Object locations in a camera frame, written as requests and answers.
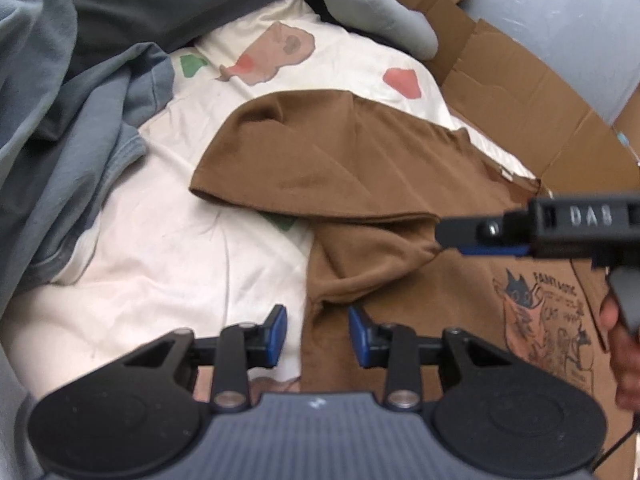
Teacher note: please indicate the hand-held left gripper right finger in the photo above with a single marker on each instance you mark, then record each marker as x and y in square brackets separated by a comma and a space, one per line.
[359, 337]

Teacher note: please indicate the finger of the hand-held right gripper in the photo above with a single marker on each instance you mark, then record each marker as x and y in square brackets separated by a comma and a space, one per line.
[475, 230]

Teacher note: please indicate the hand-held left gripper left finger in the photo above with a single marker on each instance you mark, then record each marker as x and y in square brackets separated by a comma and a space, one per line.
[277, 332]

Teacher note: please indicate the brown printed t-shirt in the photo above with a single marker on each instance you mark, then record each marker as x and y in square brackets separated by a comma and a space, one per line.
[350, 170]

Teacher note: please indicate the person's right hand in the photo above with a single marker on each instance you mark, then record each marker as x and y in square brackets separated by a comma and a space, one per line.
[622, 360]

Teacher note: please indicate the detergent bottle teal cap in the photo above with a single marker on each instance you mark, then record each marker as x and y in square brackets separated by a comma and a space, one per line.
[623, 137]

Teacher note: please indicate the cream bear print blanket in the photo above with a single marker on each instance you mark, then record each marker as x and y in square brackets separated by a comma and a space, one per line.
[200, 250]

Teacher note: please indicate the brown cardboard sheet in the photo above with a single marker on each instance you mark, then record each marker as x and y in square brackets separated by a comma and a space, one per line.
[525, 95]

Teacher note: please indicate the grey appliance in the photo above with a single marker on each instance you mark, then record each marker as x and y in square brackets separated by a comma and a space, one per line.
[560, 20]

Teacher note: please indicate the grey neck pillow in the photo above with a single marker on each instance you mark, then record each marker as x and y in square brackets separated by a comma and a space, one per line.
[380, 15]

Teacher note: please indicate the blue grey garment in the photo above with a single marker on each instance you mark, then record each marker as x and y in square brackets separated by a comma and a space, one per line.
[75, 185]

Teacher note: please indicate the dark grey pillow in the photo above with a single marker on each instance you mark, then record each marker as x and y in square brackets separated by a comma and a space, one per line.
[175, 0]

